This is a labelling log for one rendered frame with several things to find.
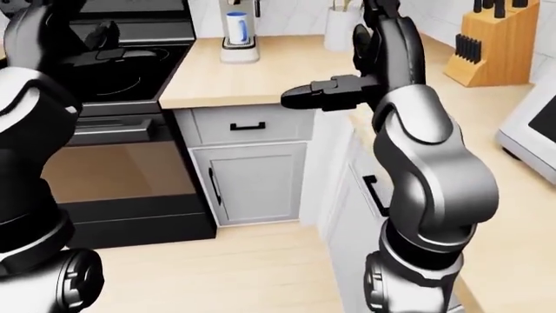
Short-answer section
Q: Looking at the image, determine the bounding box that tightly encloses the white mug with blue handle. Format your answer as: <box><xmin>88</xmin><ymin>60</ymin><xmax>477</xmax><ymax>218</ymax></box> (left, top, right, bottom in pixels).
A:
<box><xmin>225</xmin><ymin>11</ymin><xmax>249</xmax><ymax>45</ymax></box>

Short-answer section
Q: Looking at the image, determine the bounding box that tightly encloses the wooden knife block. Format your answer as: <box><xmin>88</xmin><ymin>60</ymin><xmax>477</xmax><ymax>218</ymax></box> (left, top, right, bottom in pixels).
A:
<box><xmin>443</xmin><ymin>0</ymin><xmax>541</xmax><ymax>89</ymax></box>

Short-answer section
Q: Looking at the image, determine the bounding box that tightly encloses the white utensil holder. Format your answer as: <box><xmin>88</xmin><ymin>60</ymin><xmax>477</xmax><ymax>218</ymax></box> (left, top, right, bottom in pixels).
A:
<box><xmin>324</xmin><ymin>5</ymin><xmax>365</xmax><ymax>52</ymax></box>

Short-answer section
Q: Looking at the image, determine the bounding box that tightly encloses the black kitchen stove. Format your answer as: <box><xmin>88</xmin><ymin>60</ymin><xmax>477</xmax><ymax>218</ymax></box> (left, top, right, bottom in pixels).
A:
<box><xmin>38</xmin><ymin>0</ymin><xmax>217</xmax><ymax>250</ymax></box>

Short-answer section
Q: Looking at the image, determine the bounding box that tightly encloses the white toaster oven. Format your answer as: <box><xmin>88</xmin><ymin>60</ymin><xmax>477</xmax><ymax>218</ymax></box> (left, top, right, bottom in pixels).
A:
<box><xmin>496</xmin><ymin>83</ymin><xmax>556</xmax><ymax>184</ymax></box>

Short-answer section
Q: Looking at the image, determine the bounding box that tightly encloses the white cabinet door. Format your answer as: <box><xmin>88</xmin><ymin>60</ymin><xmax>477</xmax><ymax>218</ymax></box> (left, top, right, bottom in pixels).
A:
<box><xmin>189</xmin><ymin>141</ymin><xmax>310</xmax><ymax>227</ymax></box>

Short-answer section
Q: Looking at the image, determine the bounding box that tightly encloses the white side cabinet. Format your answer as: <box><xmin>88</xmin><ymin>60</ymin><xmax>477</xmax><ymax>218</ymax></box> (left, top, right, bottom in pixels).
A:
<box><xmin>312</xmin><ymin>109</ymin><xmax>394</xmax><ymax>313</ymax></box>

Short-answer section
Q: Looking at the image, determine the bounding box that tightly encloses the black oven door handle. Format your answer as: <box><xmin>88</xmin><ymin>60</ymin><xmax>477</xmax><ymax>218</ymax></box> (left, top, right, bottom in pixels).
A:
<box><xmin>64</xmin><ymin>117</ymin><xmax>154</xmax><ymax>147</ymax></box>

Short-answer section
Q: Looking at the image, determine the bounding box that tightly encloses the white coffee machine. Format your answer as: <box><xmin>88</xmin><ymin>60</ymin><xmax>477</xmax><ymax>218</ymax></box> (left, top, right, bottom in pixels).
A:
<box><xmin>215</xmin><ymin>0</ymin><xmax>262</xmax><ymax>64</ymax></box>

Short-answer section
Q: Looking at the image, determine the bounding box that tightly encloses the white cabinet drawer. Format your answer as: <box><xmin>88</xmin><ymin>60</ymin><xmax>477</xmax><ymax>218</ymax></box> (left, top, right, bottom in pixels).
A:
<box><xmin>189</xmin><ymin>108</ymin><xmax>314</xmax><ymax>146</ymax></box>

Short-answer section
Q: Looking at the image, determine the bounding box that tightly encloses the black cabinet door handle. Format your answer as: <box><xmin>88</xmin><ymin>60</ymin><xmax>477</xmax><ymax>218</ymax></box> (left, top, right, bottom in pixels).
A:
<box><xmin>207</xmin><ymin>167</ymin><xmax>223</xmax><ymax>206</ymax></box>

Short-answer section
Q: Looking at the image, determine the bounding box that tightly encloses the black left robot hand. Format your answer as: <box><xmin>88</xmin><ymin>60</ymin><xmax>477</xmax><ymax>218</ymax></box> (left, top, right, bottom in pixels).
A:
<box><xmin>64</xmin><ymin>19</ymin><xmax>160</xmax><ymax>71</ymax></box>

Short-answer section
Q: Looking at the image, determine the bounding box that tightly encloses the black drawer handle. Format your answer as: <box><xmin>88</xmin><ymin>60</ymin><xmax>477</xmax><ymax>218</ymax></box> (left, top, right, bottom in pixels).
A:
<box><xmin>229</xmin><ymin>121</ymin><xmax>268</xmax><ymax>132</ymax></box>

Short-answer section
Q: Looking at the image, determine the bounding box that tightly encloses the black side cabinet handle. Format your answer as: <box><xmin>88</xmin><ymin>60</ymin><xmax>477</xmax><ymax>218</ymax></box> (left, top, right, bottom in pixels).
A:
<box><xmin>361</xmin><ymin>175</ymin><xmax>392</xmax><ymax>217</ymax></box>

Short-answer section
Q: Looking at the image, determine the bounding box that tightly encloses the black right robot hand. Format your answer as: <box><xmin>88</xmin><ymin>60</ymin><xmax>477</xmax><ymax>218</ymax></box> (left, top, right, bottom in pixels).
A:
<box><xmin>280</xmin><ymin>0</ymin><xmax>429</xmax><ymax>112</ymax></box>

